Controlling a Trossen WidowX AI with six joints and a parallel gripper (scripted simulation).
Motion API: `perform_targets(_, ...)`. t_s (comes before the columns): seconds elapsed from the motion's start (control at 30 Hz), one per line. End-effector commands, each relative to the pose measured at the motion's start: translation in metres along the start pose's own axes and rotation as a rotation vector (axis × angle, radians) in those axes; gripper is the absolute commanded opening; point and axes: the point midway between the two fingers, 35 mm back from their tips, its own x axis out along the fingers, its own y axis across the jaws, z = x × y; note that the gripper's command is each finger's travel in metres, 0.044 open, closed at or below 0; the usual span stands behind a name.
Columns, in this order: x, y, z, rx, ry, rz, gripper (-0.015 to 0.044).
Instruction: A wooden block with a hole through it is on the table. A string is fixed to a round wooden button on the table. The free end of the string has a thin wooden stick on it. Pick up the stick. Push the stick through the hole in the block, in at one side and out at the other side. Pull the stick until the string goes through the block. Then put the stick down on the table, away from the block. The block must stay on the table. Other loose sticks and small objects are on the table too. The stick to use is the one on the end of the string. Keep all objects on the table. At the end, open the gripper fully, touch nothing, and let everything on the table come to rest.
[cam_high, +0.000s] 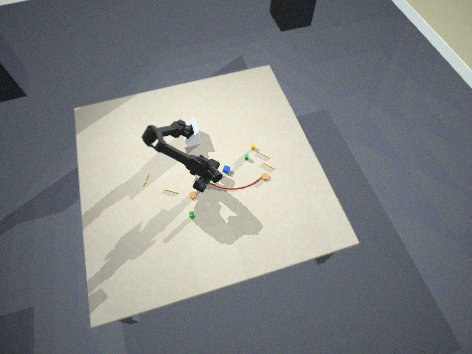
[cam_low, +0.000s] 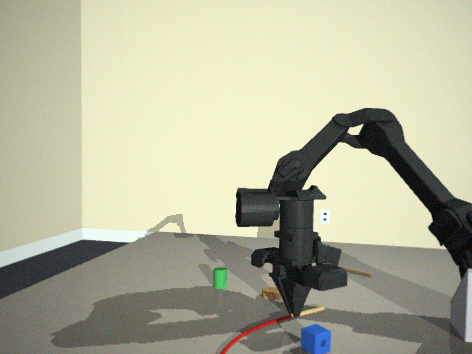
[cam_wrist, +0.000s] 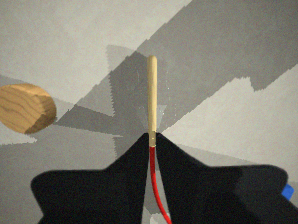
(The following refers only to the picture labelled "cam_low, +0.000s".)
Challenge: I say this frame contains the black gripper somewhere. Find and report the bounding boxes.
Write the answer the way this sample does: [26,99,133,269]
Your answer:
[251,225,347,317]

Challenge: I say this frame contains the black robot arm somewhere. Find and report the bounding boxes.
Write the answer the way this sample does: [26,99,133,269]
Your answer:
[235,108,472,280]

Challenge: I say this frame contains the red string with pale wooden stick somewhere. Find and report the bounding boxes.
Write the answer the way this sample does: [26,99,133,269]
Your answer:
[220,306,324,354]

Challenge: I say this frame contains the green cylinder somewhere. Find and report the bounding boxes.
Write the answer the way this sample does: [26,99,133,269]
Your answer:
[213,267,227,289]

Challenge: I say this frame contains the round wooden disc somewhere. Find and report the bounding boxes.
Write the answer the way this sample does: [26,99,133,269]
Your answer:
[262,287,282,300]

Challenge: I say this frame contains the blue block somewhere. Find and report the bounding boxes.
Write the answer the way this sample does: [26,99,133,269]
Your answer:
[301,324,331,354]

